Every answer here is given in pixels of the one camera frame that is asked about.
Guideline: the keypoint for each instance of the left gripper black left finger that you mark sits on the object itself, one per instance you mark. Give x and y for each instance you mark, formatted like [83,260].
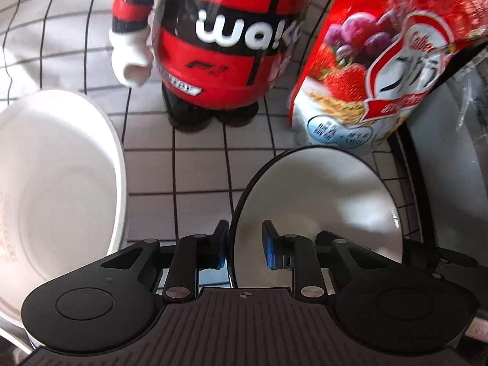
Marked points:
[188,257]

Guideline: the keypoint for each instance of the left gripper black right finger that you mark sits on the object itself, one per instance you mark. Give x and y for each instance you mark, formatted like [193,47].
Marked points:
[296,254]

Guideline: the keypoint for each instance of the blue ceramic bowl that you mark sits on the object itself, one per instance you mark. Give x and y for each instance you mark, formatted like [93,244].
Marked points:
[305,191]

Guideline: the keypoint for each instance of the white paper noodle bowl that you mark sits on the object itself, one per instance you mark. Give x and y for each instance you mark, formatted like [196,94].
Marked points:
[63,191]

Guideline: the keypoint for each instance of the white microwave oven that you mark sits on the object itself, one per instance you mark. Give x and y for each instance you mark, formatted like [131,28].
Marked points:
[441,151]

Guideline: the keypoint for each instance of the red panda robot figurine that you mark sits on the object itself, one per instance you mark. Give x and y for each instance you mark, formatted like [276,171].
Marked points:
[216,58]

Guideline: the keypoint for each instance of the red cereal bag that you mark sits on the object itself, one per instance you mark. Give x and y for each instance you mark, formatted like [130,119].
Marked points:
[373,63]

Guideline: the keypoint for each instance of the white black grid tablecloth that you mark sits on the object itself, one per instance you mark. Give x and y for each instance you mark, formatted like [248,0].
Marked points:
[177,183]

